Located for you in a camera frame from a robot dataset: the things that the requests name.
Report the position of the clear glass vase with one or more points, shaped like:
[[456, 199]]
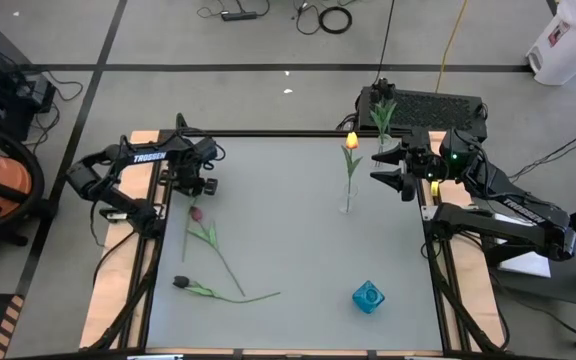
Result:
[[343, 205], [385, 150]]

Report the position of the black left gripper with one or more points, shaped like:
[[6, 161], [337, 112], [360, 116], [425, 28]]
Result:
[[193, 160]]

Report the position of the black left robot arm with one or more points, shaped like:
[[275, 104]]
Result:
[[148, 157]]

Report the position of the white paper sheet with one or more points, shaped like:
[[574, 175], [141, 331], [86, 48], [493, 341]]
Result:
[[523, 265]]

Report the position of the metal mounting bracket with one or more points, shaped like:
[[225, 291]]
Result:
[[429, 212], [113, 215]]

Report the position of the black power strip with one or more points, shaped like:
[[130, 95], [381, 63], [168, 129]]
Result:
[[238, 16]]

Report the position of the plywood base board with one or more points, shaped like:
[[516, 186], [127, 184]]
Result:
[[118, 280]]

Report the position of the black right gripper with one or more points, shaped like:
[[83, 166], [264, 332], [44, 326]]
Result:
[[430, 157]]

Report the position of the yellow orange artificial tulip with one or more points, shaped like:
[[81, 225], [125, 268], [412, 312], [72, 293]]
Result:
[[351, 141]]

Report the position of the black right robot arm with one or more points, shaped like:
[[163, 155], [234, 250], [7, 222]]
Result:
[[523, 212]]

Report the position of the yellow tape tag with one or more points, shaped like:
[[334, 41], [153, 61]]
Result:
[[434, 188]]

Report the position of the white edge bracket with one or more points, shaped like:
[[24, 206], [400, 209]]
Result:
[[155, 357]]

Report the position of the black aluminium table frame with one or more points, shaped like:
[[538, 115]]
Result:
[[268, 133]]

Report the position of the dark red artificial tulip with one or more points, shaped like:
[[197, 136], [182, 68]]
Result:
[[196, 214]]

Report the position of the blue glass vase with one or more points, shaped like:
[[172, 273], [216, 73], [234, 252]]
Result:
[[368, 296]]

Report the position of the white plastic bin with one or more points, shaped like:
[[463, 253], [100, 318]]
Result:
[[568, 45]]

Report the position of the black perforated computer case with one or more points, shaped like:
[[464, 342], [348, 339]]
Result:
[[433, 112]]

